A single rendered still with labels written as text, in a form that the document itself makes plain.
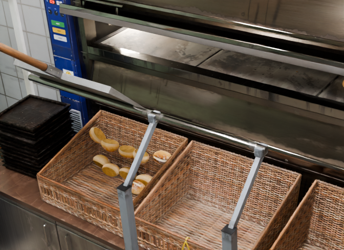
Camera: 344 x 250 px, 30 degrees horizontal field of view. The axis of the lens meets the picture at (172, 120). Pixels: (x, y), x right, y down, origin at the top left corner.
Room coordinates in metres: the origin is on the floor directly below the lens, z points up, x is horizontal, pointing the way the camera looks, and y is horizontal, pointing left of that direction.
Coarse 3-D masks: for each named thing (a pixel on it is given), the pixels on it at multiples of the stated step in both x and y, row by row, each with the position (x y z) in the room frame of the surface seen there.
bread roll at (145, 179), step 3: (141, 174) 2.57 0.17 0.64; (144, 174) 2.56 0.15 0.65; (138, 177) 2.55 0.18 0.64; (141, 177) 2.54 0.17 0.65; (144, 177) 2.53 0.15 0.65; (147, 177) 2.53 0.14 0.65; (150, 177) 2.54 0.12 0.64; (138, 180) 2.54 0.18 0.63; (141, 180) 2.53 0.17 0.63; (144, 180) 2.52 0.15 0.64; (147, 180) 2.52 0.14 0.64; (144, 183) 2.52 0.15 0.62
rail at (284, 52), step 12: (84, 12) 2.72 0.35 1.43; (96, 12) 2.67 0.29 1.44; (108, 12) 2.65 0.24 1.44; (144, 24) 2.50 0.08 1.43; (156, 24) 2.47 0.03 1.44; (204, 36) 2.31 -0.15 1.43; (216, 36) 2.28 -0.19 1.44; (252, 48) 2.18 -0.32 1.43; (264, 48) 2.15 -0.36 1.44; (276, 48) 2.13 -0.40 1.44; (312, 60) 2.03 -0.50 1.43; (324, 60) 2.00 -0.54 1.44; (336, 60) 1.99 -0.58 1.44
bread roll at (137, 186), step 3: (135, 180) 2.51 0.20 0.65; (135, 183) 2.49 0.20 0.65; (138, 183) 2.49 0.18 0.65; (141, 183) 2.49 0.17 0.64; (132, 186) 2.48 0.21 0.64; (135, 186) 2.47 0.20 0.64; (138, 186) 2.47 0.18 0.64; (141, 186) 2.47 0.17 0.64; (144, 186) 2.48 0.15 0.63; (132, 189) 2.48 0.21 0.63; (135, 189) 2.47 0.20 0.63; (138, 189) 2.46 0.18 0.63; (141, 189) 2.47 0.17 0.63; (132, 192) 2.48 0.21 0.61; (135, 192) 2.47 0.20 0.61; (138, 192) 2.46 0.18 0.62
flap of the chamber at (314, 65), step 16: (80, 16) 2.73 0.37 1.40; (96, 16) 2.67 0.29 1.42; (128, 16) 2.68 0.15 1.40; (144, 16) 2.70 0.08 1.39; (160, 32) 2.45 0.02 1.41; (176, 32) 2.40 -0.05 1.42; (208, 32) 2.43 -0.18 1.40; (224, 32) 2.45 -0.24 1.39; (224, 48) 2.25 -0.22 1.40; (240, 48) 2.21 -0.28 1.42; (288, 48) 2.22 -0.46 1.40; (304, 48) 2.23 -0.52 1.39; (304, 64) 2.04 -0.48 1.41; (320, 64) 2.01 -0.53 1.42
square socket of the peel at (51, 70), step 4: (48, 64) 2.31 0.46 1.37; (48, 68) 2.31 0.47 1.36; (52, 68) 2.32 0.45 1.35; (56, 68) 2.34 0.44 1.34; (48, 72) 2.30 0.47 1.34; (52, 72) 2.32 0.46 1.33; (56, 72) 2.33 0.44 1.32; (60, 72) 2.35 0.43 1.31; (56, 76) 2.33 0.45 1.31; (60, 76) 2.35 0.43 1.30
